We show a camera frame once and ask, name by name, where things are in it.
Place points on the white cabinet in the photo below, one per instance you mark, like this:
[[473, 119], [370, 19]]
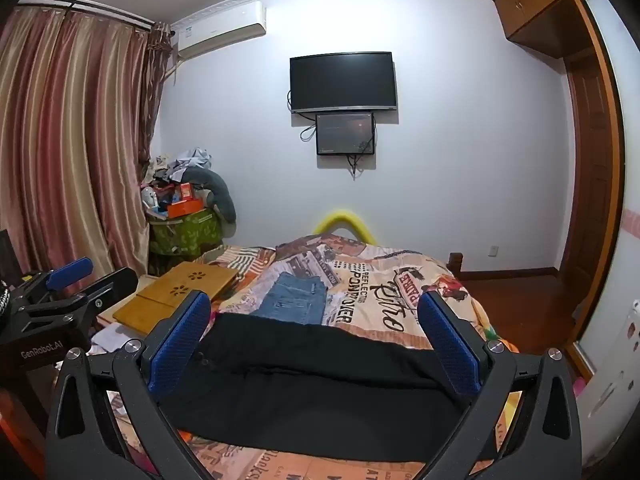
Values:
[[610, 385]]

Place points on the brown wooden door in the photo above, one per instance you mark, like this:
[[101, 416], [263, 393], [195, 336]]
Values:
[[590, 185]]

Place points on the printed blanket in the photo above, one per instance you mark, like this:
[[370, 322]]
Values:
[[370, 290]]

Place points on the white air conditioner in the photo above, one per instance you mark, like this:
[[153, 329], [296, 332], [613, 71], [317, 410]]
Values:
[[220, 27]]

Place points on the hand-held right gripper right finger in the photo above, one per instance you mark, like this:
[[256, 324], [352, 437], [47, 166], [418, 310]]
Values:
[[450, 345]]

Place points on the small black wall monitor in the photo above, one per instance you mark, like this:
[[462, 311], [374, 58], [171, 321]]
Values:
[[345, 134]]

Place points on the folded blue jeans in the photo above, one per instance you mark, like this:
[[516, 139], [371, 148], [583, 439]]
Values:
[[292, 300]]

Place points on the grey plush pillow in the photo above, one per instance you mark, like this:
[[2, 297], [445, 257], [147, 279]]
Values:
[[217, 190]]

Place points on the orange box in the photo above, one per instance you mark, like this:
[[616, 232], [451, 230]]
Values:
[[184, 208]]

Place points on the wooden bed post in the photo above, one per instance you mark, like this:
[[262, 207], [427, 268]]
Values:
[[455, 264]]

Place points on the wooden lap desk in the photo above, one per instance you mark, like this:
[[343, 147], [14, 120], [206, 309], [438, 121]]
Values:
[[175, 292]]

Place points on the wooden overhead cabinet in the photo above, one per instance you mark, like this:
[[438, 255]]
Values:
[[537, 0]]

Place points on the yellow foam tube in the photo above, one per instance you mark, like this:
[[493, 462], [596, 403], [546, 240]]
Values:
[[345, 216]]

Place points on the green storage box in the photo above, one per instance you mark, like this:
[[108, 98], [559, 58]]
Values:
[[187, 237]]

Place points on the striped pink curtain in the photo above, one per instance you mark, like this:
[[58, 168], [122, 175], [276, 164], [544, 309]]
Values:
[[70, 140]]

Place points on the black wall television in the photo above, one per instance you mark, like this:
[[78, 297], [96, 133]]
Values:
[[344, 81]]

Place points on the black pants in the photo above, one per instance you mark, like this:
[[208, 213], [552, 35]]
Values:
[[320, 375]]

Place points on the white wall socket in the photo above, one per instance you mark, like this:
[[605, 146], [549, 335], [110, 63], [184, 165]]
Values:
[[493, 251]]

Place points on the white crumpled cloth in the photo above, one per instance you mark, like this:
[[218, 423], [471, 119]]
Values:
[[117, 337]]

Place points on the pile of clothes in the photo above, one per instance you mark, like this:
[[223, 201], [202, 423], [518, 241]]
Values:
[[172, 167]]

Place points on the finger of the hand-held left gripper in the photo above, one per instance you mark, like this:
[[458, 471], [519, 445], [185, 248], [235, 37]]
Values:
[[112, 285], [70, 270]]

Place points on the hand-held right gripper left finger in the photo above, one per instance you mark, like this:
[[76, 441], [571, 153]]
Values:
[[181, 344]]

